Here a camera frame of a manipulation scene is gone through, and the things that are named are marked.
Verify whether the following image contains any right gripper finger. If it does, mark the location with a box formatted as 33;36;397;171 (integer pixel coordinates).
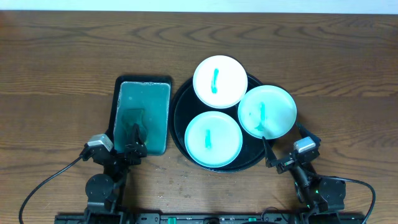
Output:
262;136;277;167
296;122;321;144

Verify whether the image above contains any pale green plate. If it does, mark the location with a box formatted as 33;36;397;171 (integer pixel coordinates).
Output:
238;85;297;139

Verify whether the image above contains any light teal plate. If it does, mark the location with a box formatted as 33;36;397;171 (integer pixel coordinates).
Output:
184;111;243;168

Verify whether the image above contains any white plate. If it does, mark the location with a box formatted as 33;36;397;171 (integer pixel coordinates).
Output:
193;55;248;109

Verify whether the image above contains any green yellow sponge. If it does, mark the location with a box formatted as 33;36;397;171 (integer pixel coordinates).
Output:
121;109;147;144

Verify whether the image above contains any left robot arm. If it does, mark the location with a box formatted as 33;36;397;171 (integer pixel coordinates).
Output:
80;123;147;223

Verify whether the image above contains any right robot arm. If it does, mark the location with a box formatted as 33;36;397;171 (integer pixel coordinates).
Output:
262;123;346;223

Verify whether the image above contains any black rectangular water tray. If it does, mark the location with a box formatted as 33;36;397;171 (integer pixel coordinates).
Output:
106;75;172;156

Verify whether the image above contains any black round tray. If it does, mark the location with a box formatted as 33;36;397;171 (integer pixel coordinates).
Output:
169;78;265;173

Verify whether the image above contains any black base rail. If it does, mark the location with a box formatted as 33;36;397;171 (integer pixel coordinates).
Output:
54;211;366;224

